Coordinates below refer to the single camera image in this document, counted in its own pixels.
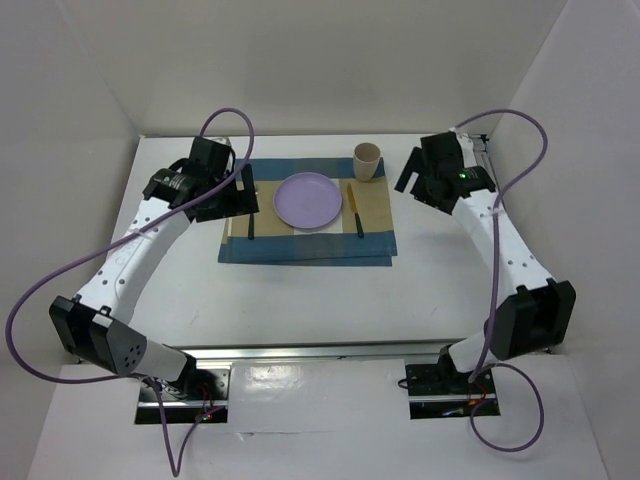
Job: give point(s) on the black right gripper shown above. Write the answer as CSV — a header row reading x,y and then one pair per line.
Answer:
x,y
411,166

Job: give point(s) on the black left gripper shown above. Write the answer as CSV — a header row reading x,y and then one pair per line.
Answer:
x,y
241,201

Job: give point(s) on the gold fork green handle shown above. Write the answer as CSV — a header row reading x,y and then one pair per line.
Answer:
x,y
251,227

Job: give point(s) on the beige cup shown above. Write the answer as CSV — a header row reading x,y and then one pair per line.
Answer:
x,y
366,157

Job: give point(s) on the purple plate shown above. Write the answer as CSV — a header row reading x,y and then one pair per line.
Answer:
x,y
307,200

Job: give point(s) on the gold knife green handle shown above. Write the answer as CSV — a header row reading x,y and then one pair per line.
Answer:
x,y
354,209

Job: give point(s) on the blue beige white placemat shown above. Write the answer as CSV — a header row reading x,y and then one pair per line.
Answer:
x,y
337,244

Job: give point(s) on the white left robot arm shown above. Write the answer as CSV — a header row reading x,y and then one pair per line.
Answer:
x,y
94,325

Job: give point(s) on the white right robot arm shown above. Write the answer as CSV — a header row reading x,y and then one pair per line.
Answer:
x,y
529,309

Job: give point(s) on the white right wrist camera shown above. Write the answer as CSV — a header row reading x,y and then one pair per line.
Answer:
x,y
465,141

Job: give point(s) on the aluminium right rail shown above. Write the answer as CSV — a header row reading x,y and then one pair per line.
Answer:
x,y
482,155

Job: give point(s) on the aluminium rail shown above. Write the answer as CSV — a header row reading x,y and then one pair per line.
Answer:
x,y
482,155
323,351

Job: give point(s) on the aluminium front rail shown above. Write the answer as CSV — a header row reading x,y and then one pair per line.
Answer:
x,y
323,351

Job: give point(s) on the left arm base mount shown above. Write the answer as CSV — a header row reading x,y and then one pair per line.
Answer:
x,y
208,399

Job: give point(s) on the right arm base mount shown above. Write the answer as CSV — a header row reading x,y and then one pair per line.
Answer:
x,y
432,395

